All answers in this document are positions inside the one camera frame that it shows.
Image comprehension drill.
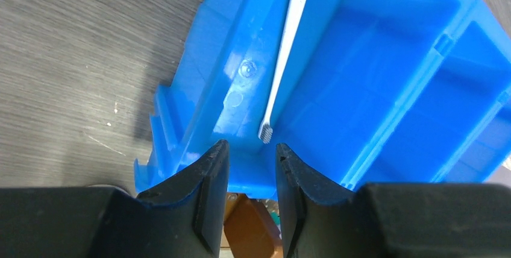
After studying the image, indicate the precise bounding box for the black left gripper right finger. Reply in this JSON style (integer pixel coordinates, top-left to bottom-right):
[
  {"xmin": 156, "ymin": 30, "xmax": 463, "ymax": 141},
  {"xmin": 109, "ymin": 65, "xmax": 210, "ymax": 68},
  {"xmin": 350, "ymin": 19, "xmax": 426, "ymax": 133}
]
[{"xmin": 276, "ymin": 143, "xmax": 510, "ymax": 257}]

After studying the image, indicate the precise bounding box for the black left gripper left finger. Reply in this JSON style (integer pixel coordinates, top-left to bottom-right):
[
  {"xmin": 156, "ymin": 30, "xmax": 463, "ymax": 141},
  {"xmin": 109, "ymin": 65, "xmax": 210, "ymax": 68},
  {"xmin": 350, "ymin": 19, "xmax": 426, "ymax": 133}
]
[{"xmin": 1, "ymin": 140, "xmax": 230, "ymax": 257}]

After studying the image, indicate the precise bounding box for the clear textured toothbrush holder rack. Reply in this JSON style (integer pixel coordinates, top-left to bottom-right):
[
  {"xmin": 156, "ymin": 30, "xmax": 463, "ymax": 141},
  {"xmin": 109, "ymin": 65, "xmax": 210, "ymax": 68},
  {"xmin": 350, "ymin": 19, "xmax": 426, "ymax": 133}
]
[{"xmin": 221, "ymin": 193, "xmax": 283, "ymax": 257}]

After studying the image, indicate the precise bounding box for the white toothbrush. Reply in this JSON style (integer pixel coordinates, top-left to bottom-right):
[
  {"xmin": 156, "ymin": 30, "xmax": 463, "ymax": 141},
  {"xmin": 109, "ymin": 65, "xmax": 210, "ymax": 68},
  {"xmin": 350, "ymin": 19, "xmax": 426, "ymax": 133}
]
[{"xmin": 258, "ymin": 0, "xmax": 307, "ymax": 144}]

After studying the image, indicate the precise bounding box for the blue plastic divided bin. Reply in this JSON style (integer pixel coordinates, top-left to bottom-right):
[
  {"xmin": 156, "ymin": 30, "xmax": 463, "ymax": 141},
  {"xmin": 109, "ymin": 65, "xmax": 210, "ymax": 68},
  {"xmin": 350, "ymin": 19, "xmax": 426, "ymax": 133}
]
[{"xmin": 134, "ymin": 0, "xmax": 510, "ymax": 199}]

